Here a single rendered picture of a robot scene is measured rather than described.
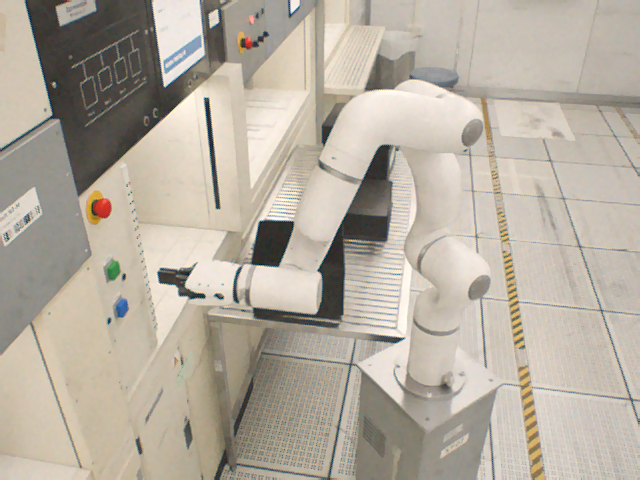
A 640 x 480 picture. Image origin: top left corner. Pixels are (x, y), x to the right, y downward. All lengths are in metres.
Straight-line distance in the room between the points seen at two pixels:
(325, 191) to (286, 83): 2.26
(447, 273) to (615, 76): 4.96
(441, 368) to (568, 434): 1.17
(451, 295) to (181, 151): 1.00
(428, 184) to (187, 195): 0.99
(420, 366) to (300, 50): 2.08
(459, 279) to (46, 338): 0.83
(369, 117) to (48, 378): 0.76
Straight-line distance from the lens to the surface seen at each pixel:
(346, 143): 1.07
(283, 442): 2.46
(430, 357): 1.54
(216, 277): 1.20
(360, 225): 2.14
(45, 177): 1.08
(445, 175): 1.24
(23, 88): 1.05
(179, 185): 2.00
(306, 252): 1.23
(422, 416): 1.56
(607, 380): 2.96
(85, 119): 1.19
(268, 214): 2.32
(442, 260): 1.36
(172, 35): 1.54
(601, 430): 2.74
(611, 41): 6.08
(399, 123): 1.09
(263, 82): 3.35
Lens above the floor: 1.92
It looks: 33 degrees down
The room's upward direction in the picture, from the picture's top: straight up
